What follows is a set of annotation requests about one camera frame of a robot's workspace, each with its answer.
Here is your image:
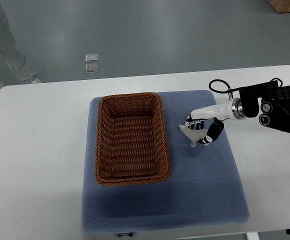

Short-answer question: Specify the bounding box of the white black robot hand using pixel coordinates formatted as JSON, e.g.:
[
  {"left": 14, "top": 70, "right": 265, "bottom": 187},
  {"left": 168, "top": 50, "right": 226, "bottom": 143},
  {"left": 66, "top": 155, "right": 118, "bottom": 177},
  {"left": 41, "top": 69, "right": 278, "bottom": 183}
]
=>
[{"left": 184, "top": 97, "right": 246, "bottom": 144}]

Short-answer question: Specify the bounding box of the white toy bear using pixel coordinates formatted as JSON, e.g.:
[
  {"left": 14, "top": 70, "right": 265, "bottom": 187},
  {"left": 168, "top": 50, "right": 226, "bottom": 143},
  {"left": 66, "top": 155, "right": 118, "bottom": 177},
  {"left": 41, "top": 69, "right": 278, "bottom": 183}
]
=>
[{"left": 178, "top": 124, "right": 212, "bottom": 148}]

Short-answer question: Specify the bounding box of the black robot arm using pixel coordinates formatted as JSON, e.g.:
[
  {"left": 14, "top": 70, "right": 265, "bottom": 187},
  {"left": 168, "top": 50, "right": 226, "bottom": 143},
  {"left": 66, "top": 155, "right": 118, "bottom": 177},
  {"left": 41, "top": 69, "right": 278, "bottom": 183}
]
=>
[{"left": 208, "top": 77, "right": 290, "bottom": 133}]

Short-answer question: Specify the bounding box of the brown wicker basket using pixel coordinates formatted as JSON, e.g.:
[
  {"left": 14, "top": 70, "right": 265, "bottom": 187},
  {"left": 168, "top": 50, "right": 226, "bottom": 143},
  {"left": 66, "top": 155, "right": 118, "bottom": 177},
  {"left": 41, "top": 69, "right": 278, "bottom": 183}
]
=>
[{"left": 94, "top": 92, "right": 172, "bottom": 187}]

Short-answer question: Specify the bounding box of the blue foam mat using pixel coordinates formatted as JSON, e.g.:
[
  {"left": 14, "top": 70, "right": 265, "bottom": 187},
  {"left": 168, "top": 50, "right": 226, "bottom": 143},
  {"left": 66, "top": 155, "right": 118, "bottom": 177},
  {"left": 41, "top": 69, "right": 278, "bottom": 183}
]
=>
[{"left": 81, "top": 90, "right": 250, "bottom": 235}]

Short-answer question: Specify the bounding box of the wooden box corner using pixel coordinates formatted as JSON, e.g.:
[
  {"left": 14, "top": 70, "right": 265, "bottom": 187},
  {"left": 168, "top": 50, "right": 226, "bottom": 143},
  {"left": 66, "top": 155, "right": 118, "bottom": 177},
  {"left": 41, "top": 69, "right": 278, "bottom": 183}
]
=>
[{"left": 267, "top": 0, "right": 290, "bottom": 14}]

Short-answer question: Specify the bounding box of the lower metal floor plate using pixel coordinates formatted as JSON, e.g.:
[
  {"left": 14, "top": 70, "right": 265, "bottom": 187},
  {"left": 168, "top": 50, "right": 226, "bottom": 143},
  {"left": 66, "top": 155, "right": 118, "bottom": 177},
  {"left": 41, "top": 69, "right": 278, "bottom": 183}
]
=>
[{"left": 85, "top": 62, "right": 99, "bottom": 74}]

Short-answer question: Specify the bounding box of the metal floor plate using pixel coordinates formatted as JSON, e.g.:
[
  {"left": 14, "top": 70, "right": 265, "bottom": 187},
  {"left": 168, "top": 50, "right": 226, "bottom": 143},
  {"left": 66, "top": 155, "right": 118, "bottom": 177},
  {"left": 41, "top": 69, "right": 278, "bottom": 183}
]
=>
[
  {"left": 85, "top": 53, "right": 99, "bottom": 63},
  {"left": 85, "top": 62, "right": 99, "bottom": 74}
]

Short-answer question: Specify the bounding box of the upper metal floor plate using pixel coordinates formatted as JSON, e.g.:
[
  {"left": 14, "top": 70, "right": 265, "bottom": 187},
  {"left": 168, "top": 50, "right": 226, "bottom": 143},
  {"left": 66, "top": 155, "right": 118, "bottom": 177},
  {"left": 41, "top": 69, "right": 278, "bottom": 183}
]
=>
[{"left": 85, "top": 53, "right": 99, "bottom": 63}]

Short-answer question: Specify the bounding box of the black label tag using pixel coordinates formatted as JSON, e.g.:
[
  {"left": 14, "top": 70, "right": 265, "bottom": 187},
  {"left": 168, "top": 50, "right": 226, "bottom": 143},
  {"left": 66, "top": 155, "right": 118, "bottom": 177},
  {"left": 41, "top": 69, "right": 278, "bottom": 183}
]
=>
[{"left": 117, "top": 232, "right": 133, "bottom": 238}]

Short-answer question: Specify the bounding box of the person's grey trouser leg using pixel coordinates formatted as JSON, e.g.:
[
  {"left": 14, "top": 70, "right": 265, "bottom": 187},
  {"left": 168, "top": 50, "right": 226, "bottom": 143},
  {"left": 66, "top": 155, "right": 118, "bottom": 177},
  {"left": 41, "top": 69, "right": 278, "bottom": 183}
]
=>
[{"left": 0, "top": 3, "right": 37, "bottom": 89}]

